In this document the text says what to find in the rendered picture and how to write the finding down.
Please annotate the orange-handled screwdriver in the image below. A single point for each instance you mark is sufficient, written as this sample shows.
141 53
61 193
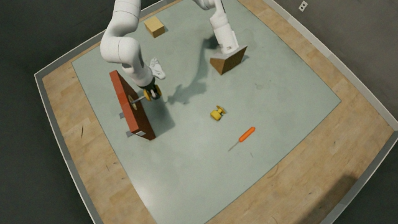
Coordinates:
245 135

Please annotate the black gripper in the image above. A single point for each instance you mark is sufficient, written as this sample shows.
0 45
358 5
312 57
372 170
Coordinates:
152 89

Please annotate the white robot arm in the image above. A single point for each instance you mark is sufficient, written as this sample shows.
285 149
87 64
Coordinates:
115 48

